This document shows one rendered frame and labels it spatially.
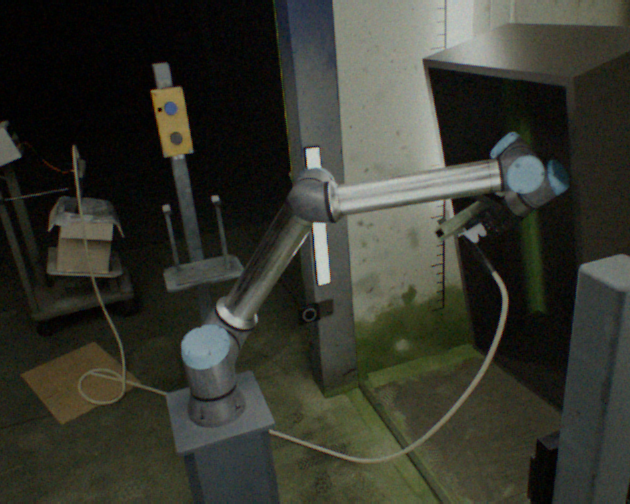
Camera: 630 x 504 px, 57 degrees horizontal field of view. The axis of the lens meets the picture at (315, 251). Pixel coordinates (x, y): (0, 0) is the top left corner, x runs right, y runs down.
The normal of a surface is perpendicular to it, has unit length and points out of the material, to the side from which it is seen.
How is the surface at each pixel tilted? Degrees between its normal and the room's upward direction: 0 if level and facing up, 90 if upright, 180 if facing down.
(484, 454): 0
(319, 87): 90
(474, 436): 0
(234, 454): 90
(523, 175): 89
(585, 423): 90
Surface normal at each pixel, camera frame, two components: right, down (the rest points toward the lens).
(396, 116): 0.33, 0.37
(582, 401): -0.94, 0.22
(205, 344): -0.10, -0.87
